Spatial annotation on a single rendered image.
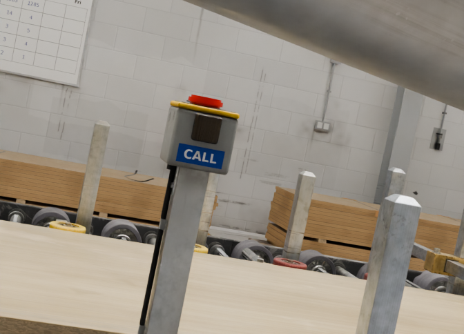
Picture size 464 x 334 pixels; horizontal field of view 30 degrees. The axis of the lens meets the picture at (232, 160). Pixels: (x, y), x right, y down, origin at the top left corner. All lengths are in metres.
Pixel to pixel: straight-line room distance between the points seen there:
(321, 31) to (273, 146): 8.16
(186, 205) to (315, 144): 7.59
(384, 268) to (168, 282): 0.26
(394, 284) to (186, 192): 0.28
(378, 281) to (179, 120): 0.31
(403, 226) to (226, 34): 7.29
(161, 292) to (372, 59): 0.73
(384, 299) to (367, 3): 0.82
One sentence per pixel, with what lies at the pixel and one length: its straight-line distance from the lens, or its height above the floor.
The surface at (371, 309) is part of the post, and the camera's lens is 1.06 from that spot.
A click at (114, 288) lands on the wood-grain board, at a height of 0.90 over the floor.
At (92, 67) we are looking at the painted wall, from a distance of 8.09.
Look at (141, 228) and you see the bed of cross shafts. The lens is 2.62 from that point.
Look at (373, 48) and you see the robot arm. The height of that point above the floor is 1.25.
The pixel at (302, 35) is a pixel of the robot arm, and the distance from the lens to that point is 0.27.
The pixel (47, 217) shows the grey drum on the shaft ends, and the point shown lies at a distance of 2.45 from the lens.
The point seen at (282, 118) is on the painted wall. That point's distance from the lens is 8.43.
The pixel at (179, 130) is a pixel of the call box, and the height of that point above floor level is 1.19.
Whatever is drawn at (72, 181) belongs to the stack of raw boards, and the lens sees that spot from 6.84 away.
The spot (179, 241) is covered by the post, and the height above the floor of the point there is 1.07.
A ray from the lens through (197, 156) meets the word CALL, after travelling 0.95.
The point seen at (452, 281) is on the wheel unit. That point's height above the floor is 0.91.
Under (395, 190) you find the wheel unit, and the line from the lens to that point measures 2.23.
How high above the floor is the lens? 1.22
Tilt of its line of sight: 3 degrees down
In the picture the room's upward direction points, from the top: 11 degrees clockwise
